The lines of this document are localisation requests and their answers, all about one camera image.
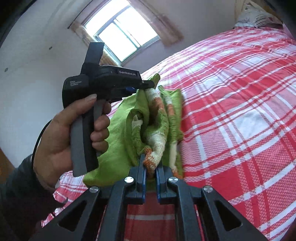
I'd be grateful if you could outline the bright window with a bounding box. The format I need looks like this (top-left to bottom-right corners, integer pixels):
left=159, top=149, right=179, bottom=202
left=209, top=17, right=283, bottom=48
left=82, top=1, right=159, bottom=64

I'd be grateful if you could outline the red plaid bed sheet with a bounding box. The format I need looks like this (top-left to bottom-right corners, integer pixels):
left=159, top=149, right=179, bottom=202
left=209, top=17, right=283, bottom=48
left=41, top=26, right=296, bottom=241

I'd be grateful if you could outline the beige curtain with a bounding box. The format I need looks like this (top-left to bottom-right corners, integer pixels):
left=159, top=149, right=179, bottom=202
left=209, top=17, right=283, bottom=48
left=69, top=21, right=121, bottom=68
left=128, top=0, right=184, bottom=47

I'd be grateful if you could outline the right beige curtain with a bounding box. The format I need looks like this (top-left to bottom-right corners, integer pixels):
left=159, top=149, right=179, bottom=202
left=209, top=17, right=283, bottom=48
left=128, top=0, right=184, bottom=47

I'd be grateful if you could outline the green striped knit sweater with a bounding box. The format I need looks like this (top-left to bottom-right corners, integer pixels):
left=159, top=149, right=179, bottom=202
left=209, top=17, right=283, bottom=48
left=83, top=85, right=183, bottom=187

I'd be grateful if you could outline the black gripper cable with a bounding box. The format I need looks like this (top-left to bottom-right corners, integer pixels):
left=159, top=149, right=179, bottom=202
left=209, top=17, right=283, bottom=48
left=31, top=119, right=53, bottom=163

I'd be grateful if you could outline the left beige curtain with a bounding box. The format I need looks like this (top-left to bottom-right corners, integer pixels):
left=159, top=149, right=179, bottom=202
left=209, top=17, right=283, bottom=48
left=69, top=21, right=121, bottom=68

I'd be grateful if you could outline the person's left hand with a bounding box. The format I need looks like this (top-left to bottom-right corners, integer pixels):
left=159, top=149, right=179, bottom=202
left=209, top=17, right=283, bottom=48
left=33, top=94, right=111, bottom=191

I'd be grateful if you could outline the patterned grey pillow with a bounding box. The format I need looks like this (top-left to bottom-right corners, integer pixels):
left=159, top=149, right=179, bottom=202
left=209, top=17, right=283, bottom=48
left=234, top=1, right=283, bottom=28

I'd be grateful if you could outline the dark left sleeve forearm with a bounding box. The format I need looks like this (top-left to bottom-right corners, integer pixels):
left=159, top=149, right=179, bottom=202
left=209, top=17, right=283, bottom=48
left=1, top=155, right=65, bottom=240

